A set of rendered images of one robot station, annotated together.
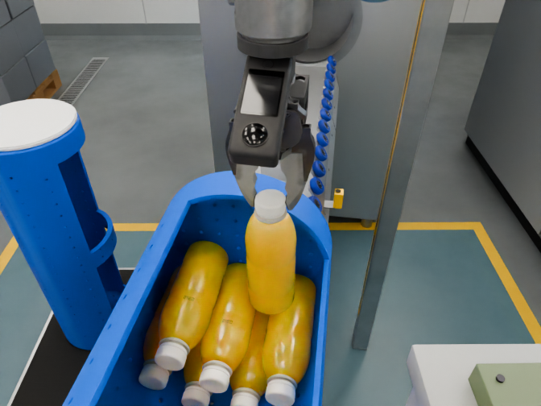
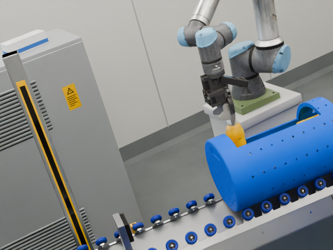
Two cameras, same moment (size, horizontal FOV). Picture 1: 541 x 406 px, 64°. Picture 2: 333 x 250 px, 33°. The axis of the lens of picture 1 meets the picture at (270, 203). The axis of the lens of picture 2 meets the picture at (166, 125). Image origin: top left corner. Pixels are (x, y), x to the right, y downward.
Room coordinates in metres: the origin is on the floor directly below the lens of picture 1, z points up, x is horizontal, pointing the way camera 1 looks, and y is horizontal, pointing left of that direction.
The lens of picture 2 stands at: (1.28, 1.69, 2.12)
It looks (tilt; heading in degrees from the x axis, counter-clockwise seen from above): 23 degrees down; 250
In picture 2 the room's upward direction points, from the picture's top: 16 degrees counter-clockwise
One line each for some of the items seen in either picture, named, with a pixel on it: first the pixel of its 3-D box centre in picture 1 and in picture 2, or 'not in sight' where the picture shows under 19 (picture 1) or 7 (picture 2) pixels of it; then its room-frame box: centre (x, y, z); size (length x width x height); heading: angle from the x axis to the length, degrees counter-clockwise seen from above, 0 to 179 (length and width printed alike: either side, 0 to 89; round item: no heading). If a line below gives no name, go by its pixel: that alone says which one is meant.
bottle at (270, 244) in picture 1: (270, 257); (237, 142); (0.42, 0.00, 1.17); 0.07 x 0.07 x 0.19
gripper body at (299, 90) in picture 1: (274, 87); (216, 88); (0.44, 0.00, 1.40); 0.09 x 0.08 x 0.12; 171
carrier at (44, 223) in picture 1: (70, 240); not in sight; (1.05, 0.67, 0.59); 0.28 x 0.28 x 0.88
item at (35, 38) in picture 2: not in sight; (24, 43); (0.79, -1.57, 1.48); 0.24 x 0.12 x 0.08; 8
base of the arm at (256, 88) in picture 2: not in sight; (247, 83); (0.13, -0.33, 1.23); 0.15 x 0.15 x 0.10
